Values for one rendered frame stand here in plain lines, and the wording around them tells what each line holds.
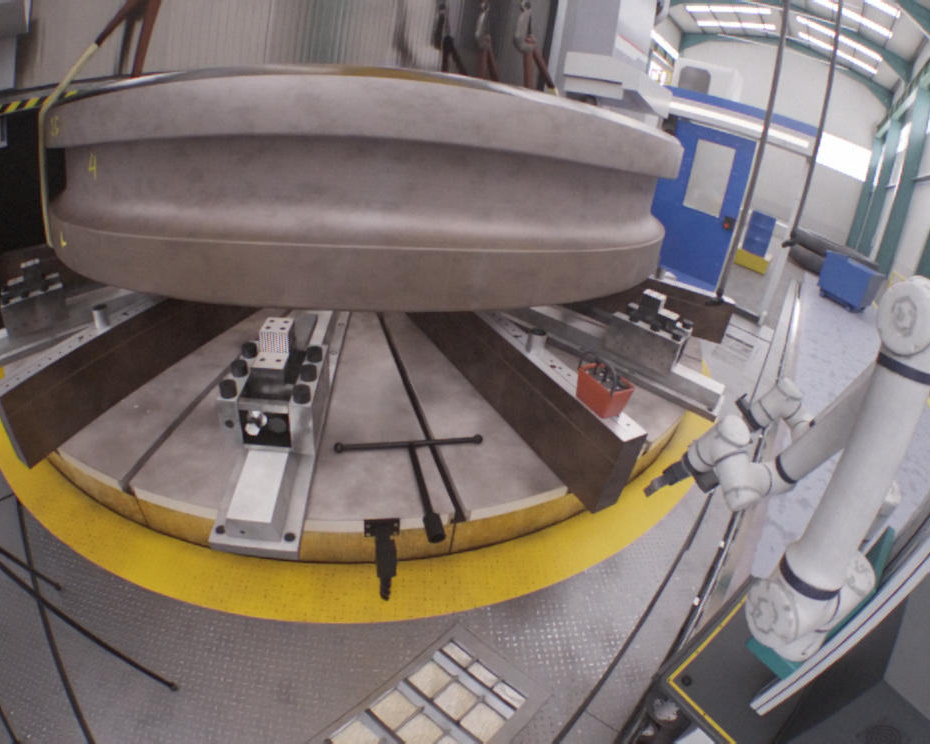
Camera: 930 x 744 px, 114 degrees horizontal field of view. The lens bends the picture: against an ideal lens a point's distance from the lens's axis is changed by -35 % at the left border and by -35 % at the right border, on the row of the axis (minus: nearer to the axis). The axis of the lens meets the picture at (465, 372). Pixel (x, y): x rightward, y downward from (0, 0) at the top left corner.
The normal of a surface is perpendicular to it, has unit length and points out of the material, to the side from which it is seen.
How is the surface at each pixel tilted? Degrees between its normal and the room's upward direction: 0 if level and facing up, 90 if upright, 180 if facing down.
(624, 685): 0
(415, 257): 90
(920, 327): 87
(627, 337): 90
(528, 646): 0
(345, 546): 90
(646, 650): 0
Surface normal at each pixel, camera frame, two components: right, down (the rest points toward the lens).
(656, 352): -0.62, 0.32
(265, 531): 0.11, 0.52
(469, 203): 0.38, 0.52
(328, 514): 0.14, -0.85
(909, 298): -0.97, -0.07
